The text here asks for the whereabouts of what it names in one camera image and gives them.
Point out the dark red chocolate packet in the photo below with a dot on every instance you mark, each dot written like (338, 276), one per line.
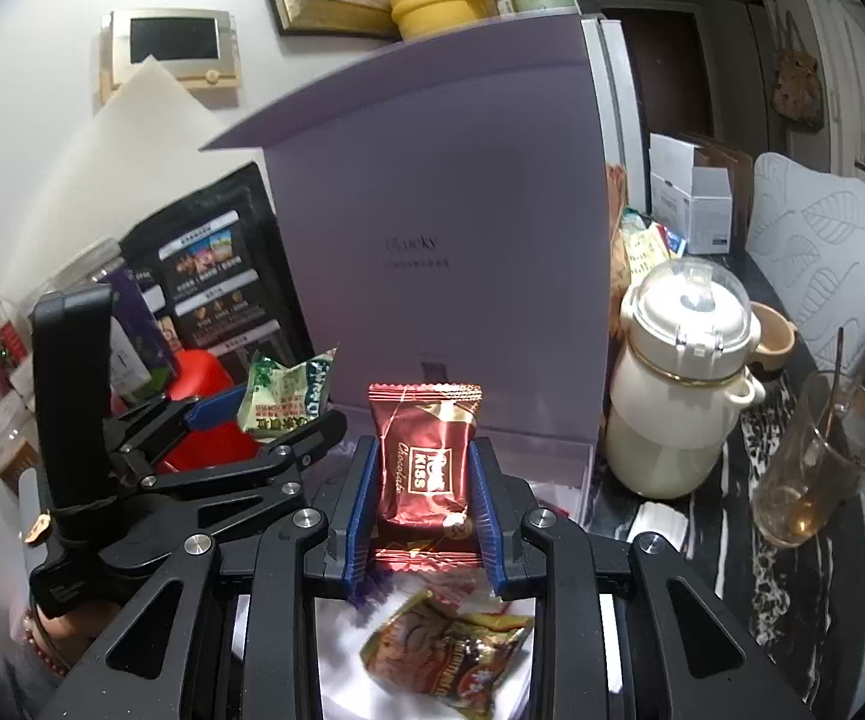
(421, 457)

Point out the gold red snack packet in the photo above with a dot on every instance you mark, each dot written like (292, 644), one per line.
(440, 652)

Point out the white fridge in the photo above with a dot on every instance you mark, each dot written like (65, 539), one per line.
(612, 90)

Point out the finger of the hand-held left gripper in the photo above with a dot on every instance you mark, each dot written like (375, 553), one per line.
(214, 406)
(282, 465)

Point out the wall intercom panel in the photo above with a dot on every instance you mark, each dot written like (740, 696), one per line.
(169, 37)

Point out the green white snack packet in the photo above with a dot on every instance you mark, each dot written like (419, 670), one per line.
(282, 394)

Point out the white tissue pack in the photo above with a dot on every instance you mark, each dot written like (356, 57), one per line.
(657, 521)

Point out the wooden bowl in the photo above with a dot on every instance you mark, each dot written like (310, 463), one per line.
(773, 345)

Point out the dark brown door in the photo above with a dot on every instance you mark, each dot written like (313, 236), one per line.
(665, 67)

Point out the glass mug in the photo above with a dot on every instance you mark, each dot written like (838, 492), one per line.
(815, 465)

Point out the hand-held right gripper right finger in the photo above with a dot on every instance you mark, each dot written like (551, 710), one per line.
(491, 525)

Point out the white carton boxes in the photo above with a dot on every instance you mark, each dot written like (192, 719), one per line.
(691, 195)

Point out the hanging tote bag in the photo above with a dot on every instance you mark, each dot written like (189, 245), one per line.
(800, 82)

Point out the clear plastic jar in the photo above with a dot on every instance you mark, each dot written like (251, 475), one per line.
(79, 262)

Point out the white foam board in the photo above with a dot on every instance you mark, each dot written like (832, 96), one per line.
(102, 165)

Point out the yellow enamel pot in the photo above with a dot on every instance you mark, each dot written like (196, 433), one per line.
(432, 4)

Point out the red plastic container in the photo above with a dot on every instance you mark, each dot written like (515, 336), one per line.
(203, 367)

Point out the cream lidded jar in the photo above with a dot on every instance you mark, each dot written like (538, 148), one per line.
(665, 420)

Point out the black snack bag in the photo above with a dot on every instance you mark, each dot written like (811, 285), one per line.
(214, 255)

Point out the purple gift box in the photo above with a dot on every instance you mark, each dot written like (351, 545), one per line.
(440, 202)

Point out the purple package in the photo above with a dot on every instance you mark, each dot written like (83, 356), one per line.
(139, 315)

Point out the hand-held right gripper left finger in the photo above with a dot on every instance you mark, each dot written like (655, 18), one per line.
(353, 517)

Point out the person's left forearm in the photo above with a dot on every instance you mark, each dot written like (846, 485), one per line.
(76, 637)

